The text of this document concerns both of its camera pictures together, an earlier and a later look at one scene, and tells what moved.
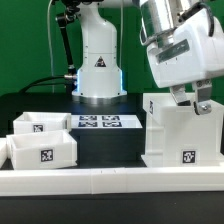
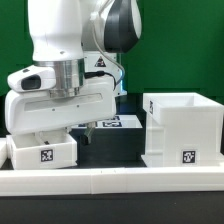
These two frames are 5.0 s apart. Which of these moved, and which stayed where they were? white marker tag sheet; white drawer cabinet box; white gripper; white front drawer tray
Moved: white gripper
Stayed: white front drawer tray; white marker tag sheet; white drawer cabinet box
